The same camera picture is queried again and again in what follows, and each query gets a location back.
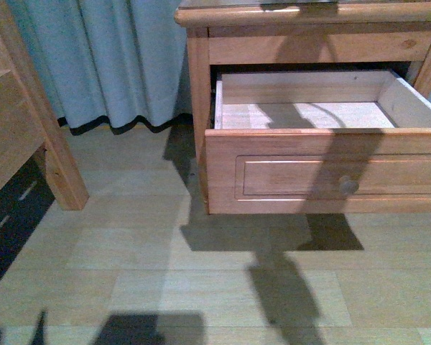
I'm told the grey curtain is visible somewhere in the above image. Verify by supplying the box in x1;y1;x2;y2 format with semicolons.
9;1;192;135

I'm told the wooden drawer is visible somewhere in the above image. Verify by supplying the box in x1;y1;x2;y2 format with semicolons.
205;70;431;214

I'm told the wooden bed frame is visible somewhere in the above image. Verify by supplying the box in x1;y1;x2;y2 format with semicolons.
0;1;89;211

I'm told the wooden nightstand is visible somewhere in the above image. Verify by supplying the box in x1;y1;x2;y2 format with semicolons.
174;0;431;170

